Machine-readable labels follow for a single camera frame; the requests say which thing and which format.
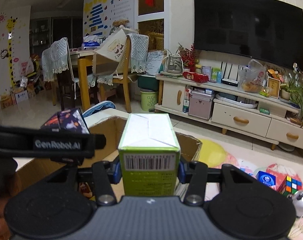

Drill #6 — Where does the plastic snack bag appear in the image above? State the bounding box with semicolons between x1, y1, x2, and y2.
238;59;266;93

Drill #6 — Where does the pink storage box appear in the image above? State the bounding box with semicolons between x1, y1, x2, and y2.
188;91;214;120

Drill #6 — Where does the dark space pattern cube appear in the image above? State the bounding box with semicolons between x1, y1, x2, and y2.
40;108;90;134

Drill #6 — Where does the glass kettle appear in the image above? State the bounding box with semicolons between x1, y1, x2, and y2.
160;49;184;77

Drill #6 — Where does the black flat screen television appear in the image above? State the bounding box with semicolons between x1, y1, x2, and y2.
194;0;303;69

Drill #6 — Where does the silver panda figure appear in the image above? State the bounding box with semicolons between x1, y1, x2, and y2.
287;190;303;218

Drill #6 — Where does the blue white tissue pack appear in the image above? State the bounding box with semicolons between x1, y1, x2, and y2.
256;171;276;190

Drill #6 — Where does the framed picture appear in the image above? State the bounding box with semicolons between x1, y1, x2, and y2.
267;77;281;99

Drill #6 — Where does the cardboard box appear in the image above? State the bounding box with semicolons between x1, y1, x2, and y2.
16;116;202;190

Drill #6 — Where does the wooden dining table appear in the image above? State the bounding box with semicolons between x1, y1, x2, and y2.
70;50;97;111

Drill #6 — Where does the cream TV stand cabinet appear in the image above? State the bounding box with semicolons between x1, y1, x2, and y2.
155;75;303;149

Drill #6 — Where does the rubiks cube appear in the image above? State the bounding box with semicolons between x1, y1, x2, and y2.
277;176;303;196

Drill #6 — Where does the green carton box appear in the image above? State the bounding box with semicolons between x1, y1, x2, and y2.
118;113;181;197

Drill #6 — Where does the potted flower plant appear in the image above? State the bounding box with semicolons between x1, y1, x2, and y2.
284;63;303;126

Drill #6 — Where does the red berry decoration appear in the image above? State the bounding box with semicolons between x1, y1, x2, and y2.
178;43;200;72

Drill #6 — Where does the green trash bin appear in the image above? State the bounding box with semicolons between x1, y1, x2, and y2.
141;89;158;112

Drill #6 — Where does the red tin box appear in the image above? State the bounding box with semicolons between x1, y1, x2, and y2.
183;72;209;83

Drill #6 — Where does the wooden dining chair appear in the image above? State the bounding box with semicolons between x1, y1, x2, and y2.
93;26;149;113

